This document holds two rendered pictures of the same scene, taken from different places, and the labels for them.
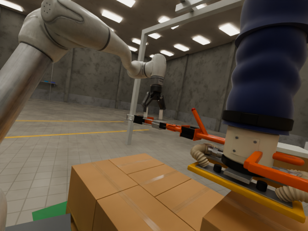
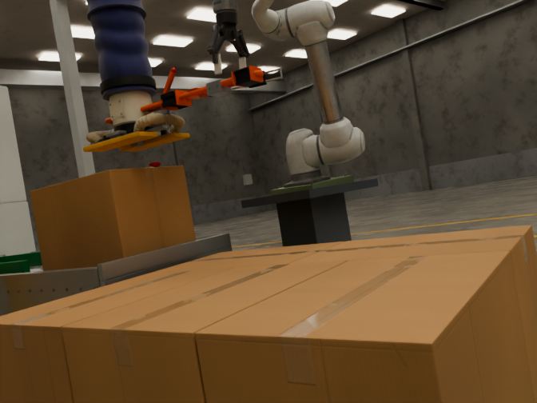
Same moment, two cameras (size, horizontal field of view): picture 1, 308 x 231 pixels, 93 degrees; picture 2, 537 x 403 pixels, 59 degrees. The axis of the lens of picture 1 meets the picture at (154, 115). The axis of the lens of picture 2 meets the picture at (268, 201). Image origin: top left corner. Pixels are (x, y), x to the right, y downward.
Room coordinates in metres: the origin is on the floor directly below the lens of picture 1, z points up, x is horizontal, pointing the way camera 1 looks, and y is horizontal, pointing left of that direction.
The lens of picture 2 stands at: (2.65, -0.21, 0.75)
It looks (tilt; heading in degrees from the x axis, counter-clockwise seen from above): 1 degrees down; 171
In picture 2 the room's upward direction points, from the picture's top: 9 degrees counter-clockwise
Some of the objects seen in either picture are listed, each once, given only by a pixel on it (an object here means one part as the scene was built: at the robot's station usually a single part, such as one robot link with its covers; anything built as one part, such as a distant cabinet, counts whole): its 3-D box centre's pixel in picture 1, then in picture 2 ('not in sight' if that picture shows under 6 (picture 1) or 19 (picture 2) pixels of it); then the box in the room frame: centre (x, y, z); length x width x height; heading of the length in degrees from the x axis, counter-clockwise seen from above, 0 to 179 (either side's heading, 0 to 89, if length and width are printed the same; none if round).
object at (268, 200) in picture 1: (236, 179); (153, 139); (0.50, -0.33, 1.08); 0.34 x 0.10 x 0.05; 48
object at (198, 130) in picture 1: (191, 132); (176, 100); (0.74, -0.20, 1.18); 0.10 x 0.08 x 0.06; 138
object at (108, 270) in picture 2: not in sight; (173, 253); (0.65, -0.32, 0.58); 0.70 x 0.03 x 0.06; 136
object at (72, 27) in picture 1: (74, 24); (277, 27); (0.50, 0.31, 1.51); 0.18 x 0.14 x 0.13; 151
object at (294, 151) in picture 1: (284, 160); not in sight; (1.93, -1.85, 0.82); 0.60 x 0.40 x 0.40; 153
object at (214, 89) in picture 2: (159, 124); (218, 88); (0.88, -0.04, 1.17); 0.07 x 0.07 x 0.04; 48
